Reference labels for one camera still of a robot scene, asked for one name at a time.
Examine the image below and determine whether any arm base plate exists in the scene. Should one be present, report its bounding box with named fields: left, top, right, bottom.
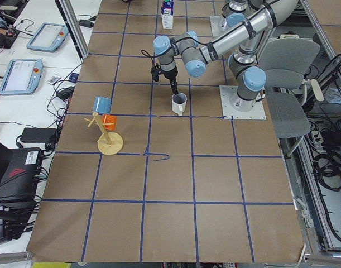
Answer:
left=219, top=85, right=266, bottom=120
left=210, top=16, right=229, bottom=37

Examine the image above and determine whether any black power adapter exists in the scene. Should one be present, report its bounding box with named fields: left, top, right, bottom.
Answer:
left=78, top=20, right=94, bottom=28

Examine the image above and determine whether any black computer box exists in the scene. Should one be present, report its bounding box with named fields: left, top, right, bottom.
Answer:
left=0, top=147, right=43, bottom=203

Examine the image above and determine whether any aluminium frame post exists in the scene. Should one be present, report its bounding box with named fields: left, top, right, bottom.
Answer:
left=55, top=0, right=89, bottom=59

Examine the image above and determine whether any blue mug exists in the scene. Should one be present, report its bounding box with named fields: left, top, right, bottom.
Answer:
left=93, top=96, right=111, bottom=114

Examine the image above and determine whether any black power brick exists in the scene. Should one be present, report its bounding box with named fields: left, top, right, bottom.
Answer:
left=16, top=128, right=57, bottom=150

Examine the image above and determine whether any far teach pendant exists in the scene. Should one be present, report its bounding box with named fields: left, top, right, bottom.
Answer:
left=26, top=22, right=69, bottom=52

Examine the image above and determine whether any white ribbed HOME mug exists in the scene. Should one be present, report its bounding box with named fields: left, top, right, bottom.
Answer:
left=171, top=92, right=187, bottom=117

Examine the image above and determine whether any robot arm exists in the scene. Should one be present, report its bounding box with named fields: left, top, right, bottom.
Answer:
left=151, top=1, right=297, bottom=94
left=219, top=0, right=250, bottom=31

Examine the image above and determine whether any blue white milk carton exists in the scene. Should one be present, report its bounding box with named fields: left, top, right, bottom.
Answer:
left=161, top=0, right=174, bottom=30

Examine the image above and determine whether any orange mug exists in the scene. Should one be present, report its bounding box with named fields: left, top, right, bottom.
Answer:
left=101, top=114, right=117, bottom=131

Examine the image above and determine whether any teach pendant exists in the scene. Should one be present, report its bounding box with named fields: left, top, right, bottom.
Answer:
left=0, top=59, right=44, bottom=95
left=26, top=22, right=69, bottom=52

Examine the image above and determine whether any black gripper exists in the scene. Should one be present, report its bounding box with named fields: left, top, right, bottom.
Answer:
left=162, top=66, right=179, bottom=95

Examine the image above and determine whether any grey office chair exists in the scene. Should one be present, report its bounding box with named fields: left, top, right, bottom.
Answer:
left=258, top=37, right=324, bottom=138

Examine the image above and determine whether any small remote control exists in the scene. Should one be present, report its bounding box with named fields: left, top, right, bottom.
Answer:
left=47, top=75, right=61, bottom=85

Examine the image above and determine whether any near teach pendant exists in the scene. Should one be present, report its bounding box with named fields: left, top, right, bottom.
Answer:
left=0, top=59, right=44, bottom=95

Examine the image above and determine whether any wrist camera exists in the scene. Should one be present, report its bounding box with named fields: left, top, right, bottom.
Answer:
left=151, top=63, right=162, bottom=82

